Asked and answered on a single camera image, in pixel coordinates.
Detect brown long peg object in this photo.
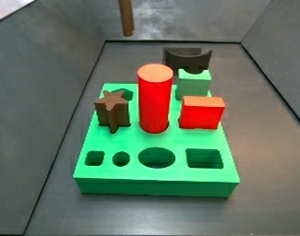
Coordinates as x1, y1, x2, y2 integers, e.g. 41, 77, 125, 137
118, 0, 134, 37

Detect red square block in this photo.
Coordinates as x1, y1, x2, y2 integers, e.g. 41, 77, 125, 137
180, 96, 227, 129

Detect green shape sorter board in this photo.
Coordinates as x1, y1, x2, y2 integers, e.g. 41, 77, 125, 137
73, 83, 240, 197

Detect brown star block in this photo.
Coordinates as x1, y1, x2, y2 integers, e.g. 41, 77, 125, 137
94, 89, 132, 134

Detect red cylinder block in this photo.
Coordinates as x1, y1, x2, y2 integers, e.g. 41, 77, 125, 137
137, 64, 173, 134

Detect green arch block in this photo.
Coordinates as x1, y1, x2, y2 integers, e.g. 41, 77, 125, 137
176, 69, 212, 100

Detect black curved stand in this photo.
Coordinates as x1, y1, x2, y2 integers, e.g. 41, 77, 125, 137
164, 47, 213, 74

